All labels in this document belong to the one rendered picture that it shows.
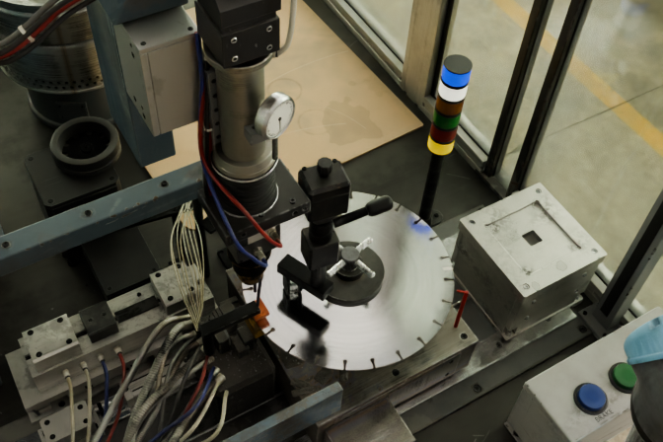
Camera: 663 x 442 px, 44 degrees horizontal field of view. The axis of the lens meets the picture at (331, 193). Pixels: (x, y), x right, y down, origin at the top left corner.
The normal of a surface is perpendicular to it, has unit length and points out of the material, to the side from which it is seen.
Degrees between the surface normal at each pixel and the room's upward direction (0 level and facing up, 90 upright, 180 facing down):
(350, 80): 0
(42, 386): 90
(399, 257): 0
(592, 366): 0
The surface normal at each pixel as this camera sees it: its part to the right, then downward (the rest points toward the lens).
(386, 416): 0.05, -0.63
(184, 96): 0.50, 0.68
